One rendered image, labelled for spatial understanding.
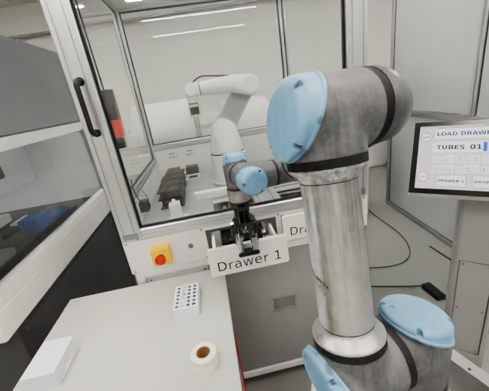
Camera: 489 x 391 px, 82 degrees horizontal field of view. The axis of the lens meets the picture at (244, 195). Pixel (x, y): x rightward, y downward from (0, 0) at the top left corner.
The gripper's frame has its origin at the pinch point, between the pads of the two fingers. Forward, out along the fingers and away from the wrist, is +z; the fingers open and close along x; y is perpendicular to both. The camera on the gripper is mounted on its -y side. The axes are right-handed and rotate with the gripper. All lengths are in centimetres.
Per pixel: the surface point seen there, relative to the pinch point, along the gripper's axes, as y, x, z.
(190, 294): 2.6, -22.7, 10.8
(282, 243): -1.2, 12.5, 0.7
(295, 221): -15.9, 22.3, 0.8
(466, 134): -9, 90, -24
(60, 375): 22, -58, 13
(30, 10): -354, -190, -183
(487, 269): 2, 96, 31
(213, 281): -7.2, -14.7, 14.6
